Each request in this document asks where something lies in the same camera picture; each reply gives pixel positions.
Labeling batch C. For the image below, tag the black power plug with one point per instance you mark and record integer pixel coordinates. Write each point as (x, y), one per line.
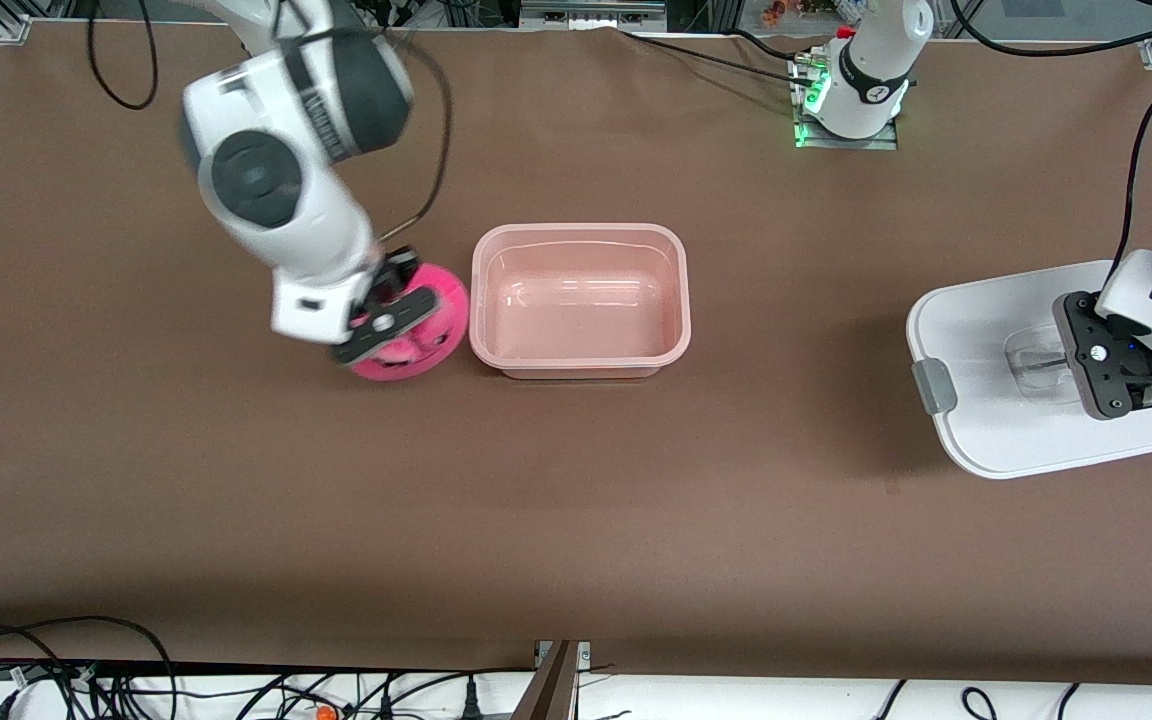
(471, 700)

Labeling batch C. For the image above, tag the pink plush toy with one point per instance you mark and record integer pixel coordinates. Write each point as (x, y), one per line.
(444, 320)

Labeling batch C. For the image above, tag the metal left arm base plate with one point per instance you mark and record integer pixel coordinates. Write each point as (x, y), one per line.
(886, 144)

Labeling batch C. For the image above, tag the white box lid grey clips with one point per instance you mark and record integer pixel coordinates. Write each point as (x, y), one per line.
(996, 420)

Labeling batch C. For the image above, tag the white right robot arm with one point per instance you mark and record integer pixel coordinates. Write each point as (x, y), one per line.
(276, 180)

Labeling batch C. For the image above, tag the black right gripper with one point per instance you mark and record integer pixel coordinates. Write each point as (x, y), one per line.
(395, 279)

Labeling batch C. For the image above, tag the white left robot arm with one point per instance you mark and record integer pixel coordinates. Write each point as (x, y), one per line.
(876, 60)

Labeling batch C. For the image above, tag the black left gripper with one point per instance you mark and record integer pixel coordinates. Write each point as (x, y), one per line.
(1143, 381)

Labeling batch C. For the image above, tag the pink plastic box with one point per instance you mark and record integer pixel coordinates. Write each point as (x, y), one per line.
(581, 310)

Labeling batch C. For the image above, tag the aluminium table strut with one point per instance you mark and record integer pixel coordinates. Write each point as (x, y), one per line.
(551, 690)

